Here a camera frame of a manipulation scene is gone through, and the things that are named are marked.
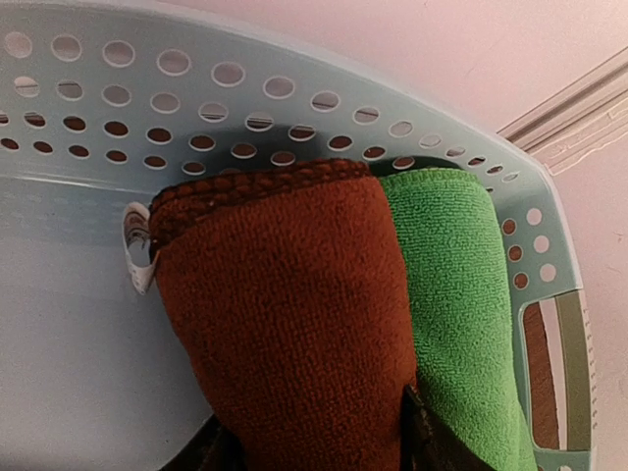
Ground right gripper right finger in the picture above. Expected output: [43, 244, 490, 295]
[399, 385, 493, 471]

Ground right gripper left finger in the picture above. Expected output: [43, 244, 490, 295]
[189, 416, 245, 471]

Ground brown towel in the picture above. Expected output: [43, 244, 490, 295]
[122, 159, 416, 470]

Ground green towel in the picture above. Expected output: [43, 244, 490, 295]
[381, 169, 536, 470]

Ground light blue plastic basket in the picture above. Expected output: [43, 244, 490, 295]
[1, 1, 597, 470]

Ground right aluminium frame post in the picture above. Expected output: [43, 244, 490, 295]
[498, 49, 627, 176]

